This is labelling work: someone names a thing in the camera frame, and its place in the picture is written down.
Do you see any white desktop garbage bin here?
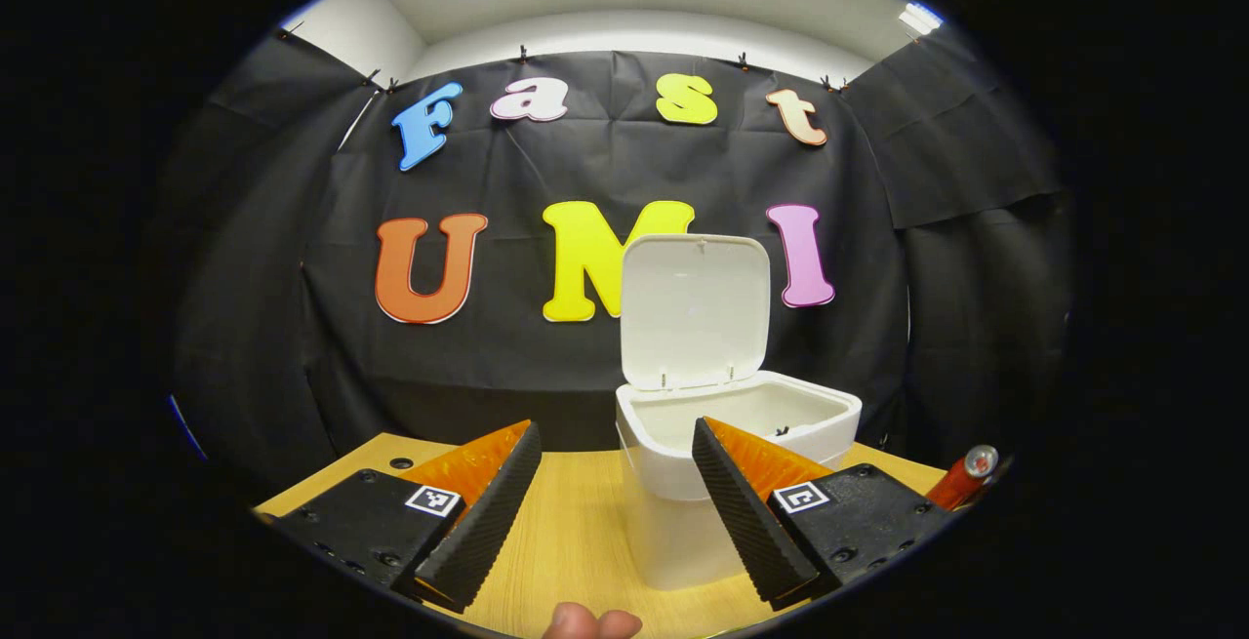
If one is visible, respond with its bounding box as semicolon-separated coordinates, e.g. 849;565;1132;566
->
615;233;864;591

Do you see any ceiling light panel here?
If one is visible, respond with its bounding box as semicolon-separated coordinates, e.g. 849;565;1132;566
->
898;2;945;37

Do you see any black backdrop cloth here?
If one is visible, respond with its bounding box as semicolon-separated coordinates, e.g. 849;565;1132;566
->
166;29;1074;503

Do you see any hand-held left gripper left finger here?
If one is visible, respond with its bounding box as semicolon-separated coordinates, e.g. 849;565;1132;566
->
262;419;543;614

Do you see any wooden desktop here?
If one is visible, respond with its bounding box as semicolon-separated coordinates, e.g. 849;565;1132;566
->
254;432;952;638

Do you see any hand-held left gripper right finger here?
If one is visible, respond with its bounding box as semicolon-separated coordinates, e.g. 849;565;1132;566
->
692;417;962;611

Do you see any red pop can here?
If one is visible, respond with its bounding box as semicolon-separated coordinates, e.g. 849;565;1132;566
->
925;444;1000;512

